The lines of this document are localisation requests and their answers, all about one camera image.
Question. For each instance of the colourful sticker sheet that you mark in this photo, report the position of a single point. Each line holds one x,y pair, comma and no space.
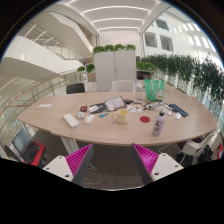
134,108

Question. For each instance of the row of green hedge plants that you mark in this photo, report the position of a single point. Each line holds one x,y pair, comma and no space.
186,70

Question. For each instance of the pale yellow mug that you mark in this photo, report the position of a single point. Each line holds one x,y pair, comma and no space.
122,116

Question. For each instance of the clear plastic bottle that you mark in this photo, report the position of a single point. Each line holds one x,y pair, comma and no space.
138,91

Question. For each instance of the flat round red coaster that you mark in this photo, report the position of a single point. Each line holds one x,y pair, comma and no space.
145,119

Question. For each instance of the clear plastic packet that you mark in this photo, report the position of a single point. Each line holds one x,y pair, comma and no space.
177,116

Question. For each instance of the open printed booklet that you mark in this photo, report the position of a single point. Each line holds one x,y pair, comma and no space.
115,103

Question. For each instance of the small red black item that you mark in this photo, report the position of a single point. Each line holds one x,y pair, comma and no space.
83,108

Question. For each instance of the planter box with green plants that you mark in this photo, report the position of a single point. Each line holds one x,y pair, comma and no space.
90,71

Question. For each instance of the lavender bottle with black cap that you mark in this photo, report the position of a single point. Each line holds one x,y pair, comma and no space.
158,126

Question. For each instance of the dark blue flat case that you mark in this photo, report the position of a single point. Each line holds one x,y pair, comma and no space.
178,110

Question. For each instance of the black chair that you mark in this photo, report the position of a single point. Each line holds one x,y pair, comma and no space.
75,88

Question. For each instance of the small white charger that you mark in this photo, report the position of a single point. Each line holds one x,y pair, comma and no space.
80,115

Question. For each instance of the black notebook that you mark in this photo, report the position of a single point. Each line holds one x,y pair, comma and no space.
99,108

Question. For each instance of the white computer mouse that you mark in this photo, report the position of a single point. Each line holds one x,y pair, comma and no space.
89,119

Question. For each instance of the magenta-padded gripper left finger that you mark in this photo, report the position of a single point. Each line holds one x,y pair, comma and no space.
75,159

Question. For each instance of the small blue white item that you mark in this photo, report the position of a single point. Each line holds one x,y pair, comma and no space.
103,114

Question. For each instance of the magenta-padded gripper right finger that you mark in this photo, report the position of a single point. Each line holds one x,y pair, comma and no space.
150,160

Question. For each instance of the small black pouch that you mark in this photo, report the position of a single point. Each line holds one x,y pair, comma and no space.
128,101

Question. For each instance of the white cabinet topped with plants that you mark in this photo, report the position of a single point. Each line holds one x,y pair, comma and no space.
115,68

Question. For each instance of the green tote bag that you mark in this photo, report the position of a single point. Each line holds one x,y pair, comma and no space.
154,90

